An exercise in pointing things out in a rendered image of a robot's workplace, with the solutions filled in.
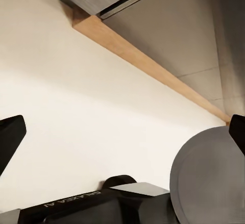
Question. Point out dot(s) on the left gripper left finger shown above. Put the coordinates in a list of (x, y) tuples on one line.
[(12, 132)]

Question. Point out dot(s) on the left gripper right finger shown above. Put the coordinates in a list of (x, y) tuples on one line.
[(237, 131)]

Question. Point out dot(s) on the cabinet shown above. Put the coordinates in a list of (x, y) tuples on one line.
[(200, 42)]

